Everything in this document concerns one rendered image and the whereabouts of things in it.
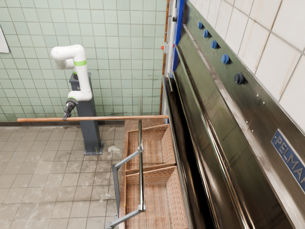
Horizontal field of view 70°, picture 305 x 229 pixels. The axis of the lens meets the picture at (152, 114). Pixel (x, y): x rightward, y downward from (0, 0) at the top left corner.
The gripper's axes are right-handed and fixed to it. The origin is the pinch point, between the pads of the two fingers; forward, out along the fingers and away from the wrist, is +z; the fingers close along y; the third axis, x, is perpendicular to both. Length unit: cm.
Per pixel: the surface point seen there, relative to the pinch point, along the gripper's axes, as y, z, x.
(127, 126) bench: 62, -57, -50
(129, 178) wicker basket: 50, 29, -54
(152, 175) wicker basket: 46, 29, -75
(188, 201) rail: -25, 95, -86
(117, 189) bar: 56, 36, -43
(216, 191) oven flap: -31, 95, -98
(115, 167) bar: 24, 36, -43
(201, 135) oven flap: -34, 59, -100
